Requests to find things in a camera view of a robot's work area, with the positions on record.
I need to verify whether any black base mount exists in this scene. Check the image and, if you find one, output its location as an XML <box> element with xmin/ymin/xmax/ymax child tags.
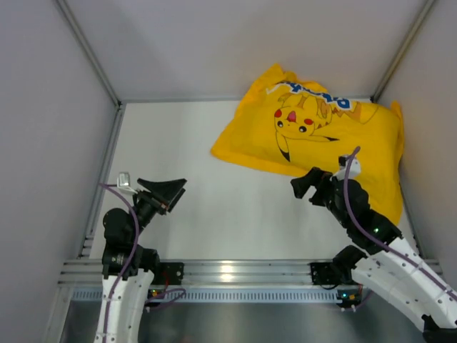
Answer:
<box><xmin>310</xmin><ymin>262</ymin><xmax>355</xmax><ymax>290</ymax></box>
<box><xmin>153</xmin><ymin>262</ymin><xmax>185</xmax><ymax>286</ymax></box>

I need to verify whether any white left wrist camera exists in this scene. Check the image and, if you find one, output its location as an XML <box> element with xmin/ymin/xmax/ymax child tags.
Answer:
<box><xmin>116</xmin><ymin>171</ymin><xmax>137</xmax><ymax>196</ymax></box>

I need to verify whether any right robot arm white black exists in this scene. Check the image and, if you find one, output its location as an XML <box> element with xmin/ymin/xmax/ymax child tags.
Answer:
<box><xmin>291</xmin><ymin>167</ymin><xmax>456</xmax><ymax>342</ymax></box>

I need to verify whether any aluminium front rail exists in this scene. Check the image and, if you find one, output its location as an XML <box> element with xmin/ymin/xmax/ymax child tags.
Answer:
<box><xmin>59</xmin><ymin>259</ymin><xmax>443</xmax><ymax>287</ymax></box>

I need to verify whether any aluminium frame post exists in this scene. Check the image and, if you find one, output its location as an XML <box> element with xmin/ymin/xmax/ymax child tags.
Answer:
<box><xmin>53</xmin><ymin>0</ymin><xmax>124</xmax><ymax>108</ymax></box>
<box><xmin>370</xmin><ymin>0</ymin><xmax>438</xmax><ymax>103</ymax></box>

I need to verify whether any yellow Pikachu pillowcase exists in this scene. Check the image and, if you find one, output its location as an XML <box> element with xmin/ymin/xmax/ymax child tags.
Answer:
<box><xmin>211</xmin><ymin>64</ymin><xmax>404</xmax><ymax>224</ymax></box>

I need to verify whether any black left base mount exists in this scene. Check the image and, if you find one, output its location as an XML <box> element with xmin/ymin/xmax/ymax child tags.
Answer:
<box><xmin>153</xmin><ymin>262</ymin><xmax>185</xmax><ymax>286</ymax></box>

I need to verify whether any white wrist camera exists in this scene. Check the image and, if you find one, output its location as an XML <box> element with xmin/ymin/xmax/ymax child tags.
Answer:
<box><xmin>116</xmin><ymin>171</ymin><xmax>137</xmax><ymax>196</ymax></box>
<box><xmin>334</xmin><ymin>155</ymin><xmax>361</xmax><ymax>181</ymax></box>

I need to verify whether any left aluminium frame post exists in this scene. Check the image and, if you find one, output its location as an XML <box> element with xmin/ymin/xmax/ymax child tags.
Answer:
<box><xmin>53</xmin><ymin>0</ymin><xmax>124</xmax><ymax>108</ymax></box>

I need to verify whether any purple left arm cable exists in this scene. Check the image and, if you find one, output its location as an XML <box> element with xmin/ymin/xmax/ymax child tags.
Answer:
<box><xmin>99</xmin><ymin>182</ymin><xmax>186</xmax><ymax>343</ymax></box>

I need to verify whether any right aluminium frame post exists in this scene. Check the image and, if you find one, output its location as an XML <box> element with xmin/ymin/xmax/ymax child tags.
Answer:
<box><xmin>370</xmin><ymin>0</ymin><xmax>438</xmax><ymax>103</ymax></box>

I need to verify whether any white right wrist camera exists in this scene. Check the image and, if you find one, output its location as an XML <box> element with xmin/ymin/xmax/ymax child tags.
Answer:
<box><xmin>334</xmin><ymin>155</ymin><xmax>361</xmax><ymax>181</ymax></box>

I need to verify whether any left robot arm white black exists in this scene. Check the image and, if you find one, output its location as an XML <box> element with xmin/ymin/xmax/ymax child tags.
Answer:
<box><xmin>94</xmin><ymin>173</ymin><xmax>186</xmax><ymax>342</ymax></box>

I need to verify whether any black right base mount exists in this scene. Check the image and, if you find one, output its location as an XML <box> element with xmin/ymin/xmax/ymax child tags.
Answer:
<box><xmin>310</xmin><ymin>262</ymin><xmax>355</xmax><ymax>290</ymax></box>

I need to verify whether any slotted grey cable duct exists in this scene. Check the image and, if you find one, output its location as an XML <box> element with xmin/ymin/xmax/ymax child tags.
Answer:
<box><xmin>71</xmin><ymin>287</ymin><xmax>365</xmax><ymax>304</ymax></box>

